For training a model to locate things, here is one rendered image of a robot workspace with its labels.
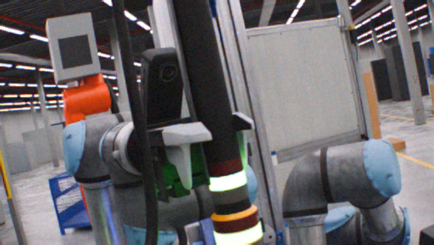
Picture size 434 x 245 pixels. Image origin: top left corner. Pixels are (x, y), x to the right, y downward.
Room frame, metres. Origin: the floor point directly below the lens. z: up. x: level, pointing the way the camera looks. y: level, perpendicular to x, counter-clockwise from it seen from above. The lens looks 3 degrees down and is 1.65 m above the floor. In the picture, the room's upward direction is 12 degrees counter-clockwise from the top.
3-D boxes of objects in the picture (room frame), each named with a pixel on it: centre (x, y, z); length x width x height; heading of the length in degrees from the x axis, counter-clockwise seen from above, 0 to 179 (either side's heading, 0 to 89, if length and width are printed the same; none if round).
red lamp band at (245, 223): (0.39, 0.00, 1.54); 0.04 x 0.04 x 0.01
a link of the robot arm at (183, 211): (0.65, 0.12, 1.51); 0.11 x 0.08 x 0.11; 114
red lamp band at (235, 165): (0.39, 0.00, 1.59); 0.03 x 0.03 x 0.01
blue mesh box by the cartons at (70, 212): (7.36, 2.42, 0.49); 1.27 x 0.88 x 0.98; 176
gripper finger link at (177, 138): (0.39, 0.03, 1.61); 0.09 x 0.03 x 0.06; 19
